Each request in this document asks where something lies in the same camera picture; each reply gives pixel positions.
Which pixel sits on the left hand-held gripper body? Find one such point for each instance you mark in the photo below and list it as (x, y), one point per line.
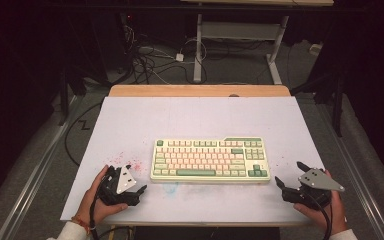
(123, 181)

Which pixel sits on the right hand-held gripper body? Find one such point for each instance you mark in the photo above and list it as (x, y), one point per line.
(316, 181)

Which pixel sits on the white power adapter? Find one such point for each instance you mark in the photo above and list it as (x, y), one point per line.
(179, 57)

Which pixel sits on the person's right hand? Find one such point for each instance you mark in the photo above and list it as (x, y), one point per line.
(333, 213)

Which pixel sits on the person's left hand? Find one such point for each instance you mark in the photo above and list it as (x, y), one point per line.
(91, 206)

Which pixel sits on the aluminium floor rail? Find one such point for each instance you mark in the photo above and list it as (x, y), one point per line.
(356, 173)
(36, 173)

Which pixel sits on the white metal desk frame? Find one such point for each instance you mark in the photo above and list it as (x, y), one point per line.
(198, 46)

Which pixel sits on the wooden table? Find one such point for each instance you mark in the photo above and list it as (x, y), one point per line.
(180, 90)

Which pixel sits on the green and cream keyboard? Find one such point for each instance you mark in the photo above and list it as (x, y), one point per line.
(210, 160)

